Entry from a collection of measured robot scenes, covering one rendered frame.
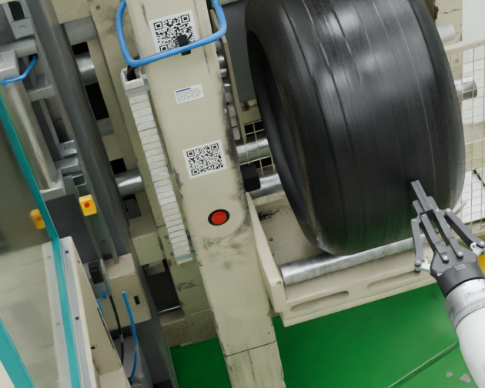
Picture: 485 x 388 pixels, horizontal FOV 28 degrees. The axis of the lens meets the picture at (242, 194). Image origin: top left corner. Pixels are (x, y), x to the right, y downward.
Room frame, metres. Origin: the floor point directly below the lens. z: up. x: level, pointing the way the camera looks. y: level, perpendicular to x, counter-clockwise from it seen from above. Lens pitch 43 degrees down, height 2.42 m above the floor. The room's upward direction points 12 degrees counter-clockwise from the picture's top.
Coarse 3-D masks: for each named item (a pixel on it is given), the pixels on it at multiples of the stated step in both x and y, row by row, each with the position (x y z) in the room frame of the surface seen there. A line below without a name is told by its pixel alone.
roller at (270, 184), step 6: (270, 174) 1.65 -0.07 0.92; (276, 174) 1.65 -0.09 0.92; (264, 180) 1.64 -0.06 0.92; (270, 180) 1.63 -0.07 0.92; (276, 180) 1.63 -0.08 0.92; (264, 186) 1.62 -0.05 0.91; (270, 186) 1.62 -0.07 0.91; (276, 186) 1.62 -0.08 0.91; (282, 186) 1.62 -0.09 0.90; (252, 192) 1.62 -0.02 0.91; (258, 192) 1.62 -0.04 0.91; (264, 192) 1.62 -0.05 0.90; (270, 192) 1.62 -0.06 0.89; (252, 198) 1.62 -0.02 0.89
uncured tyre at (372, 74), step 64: (256, 0) 1.59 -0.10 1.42; (320, 0) 1.48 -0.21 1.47; (384, 0) 1.45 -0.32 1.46; (256, 64) 1.70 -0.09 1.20; (320, 64) 1.35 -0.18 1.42; (384, 64) 1.34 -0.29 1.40; (448, 64) 1.36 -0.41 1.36; (320, 128) 1.28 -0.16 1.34; (384, 128) 1.27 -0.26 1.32; (448, 128) 1.27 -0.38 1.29; (320, 192) 1.25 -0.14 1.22; (384, 192) 1.23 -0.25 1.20; (448, 192) 1.25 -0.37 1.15
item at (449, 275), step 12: (468, 252) 1.07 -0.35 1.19; (432, 264) 1.06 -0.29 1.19; (444, 264) 1.05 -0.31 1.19; (456, 264) 1.03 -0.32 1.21; (468, 264) 1.02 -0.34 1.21; (444, 276) 1.02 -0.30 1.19; (456, 276) 1.01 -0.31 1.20; (468, 276) 1.00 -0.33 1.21; (480, 276) 1.00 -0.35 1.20; (444, 288) 1.01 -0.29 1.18
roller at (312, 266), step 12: (408, 240) 1.37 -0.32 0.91; (324, 252) 1.38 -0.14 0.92; (372, 252) 1.36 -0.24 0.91; (384, 252) 1.36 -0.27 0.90; (396, 252) 1.36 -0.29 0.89; (288, 264) 1.37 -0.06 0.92; (300, 264) 1.36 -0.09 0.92; (312, 264) 1.35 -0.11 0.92; (324, 264) 1.35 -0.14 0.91; (336, 264) 1.35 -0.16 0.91; (348, 264) 1.35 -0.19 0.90; (288, 276) 1.34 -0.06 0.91; (300, 276) 1.34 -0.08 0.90; (312, 276) 1.34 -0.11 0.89
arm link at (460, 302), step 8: (472, 280) 0.99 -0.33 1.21; (480, 280) 0.98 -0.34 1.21; (456, 288) 0.98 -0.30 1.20; (464, 288) 0.98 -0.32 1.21; (472, 288) 0.97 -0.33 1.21; (480, 288) 0.97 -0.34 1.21; (448, 296) 0.98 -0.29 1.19; (456, 296) 0.97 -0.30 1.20; (464, 296) 0.96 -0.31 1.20; (472, 296) 0.96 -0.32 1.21; (480, 296) 0.95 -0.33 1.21; (448, 304) 0.97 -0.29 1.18; (456, 304) 0.96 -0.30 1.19; (464, 304) 0.95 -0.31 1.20; (472, 304) 0.94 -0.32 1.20; (480, 304) 0.94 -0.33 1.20; (448, 312) 0.97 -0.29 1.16; (456, 312) 0.95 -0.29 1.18; (464, 312) 0.94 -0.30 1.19; (456, 320) 0.94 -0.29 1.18; (456, 328) 0.94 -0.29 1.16
